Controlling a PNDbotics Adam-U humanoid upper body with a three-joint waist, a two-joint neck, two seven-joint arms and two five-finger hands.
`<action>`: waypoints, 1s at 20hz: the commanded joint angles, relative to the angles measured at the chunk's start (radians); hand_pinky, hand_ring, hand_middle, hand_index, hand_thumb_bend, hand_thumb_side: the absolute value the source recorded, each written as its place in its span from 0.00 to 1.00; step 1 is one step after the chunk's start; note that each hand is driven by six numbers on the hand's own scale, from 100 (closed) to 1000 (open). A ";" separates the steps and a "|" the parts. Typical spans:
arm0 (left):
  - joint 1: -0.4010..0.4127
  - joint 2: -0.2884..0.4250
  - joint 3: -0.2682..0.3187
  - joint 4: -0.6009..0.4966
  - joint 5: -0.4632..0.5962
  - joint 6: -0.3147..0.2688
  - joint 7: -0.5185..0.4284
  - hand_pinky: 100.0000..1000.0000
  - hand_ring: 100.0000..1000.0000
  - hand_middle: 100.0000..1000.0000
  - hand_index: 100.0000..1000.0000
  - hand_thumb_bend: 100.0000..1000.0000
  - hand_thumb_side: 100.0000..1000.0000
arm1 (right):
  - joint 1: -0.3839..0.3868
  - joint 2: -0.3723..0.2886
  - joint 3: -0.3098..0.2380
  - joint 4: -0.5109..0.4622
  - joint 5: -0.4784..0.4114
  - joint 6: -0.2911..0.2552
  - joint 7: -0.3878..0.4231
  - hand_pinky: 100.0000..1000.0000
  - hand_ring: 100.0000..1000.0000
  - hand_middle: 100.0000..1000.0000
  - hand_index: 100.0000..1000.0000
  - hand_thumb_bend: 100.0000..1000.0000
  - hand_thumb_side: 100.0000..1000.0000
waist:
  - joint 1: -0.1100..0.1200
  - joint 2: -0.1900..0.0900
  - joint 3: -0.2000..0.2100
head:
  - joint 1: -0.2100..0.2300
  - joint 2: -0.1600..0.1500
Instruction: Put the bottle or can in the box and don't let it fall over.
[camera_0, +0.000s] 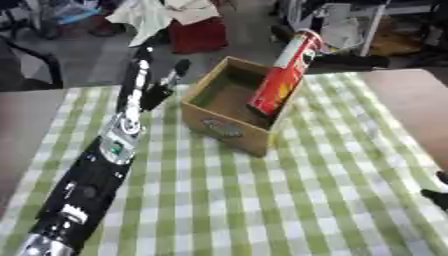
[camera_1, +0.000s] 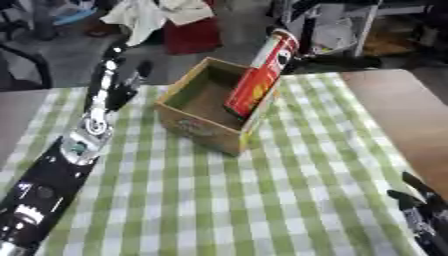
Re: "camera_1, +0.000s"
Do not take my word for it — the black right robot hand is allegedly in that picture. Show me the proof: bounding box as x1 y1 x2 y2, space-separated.
385 171 448 214

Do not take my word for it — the black chair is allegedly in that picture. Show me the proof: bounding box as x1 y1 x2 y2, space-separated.
0 9 55 91

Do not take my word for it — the tan cardboard box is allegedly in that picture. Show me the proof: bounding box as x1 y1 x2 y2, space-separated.
154 56 284 157

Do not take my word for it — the red bag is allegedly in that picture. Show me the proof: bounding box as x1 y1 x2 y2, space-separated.
161 16 224 56

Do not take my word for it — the white cloth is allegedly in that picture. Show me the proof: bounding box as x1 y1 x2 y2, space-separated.
98 0 217 47

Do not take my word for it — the white metal rack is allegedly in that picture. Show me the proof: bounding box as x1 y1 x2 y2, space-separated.
278 0 448 58

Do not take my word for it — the white plastic bag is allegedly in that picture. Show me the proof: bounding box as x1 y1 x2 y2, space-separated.
311 18 359 55

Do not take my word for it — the red cylindrical can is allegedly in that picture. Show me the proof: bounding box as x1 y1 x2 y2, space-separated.
222 28 301 122

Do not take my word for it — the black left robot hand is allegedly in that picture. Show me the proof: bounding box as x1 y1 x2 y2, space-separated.
82 43 156 119

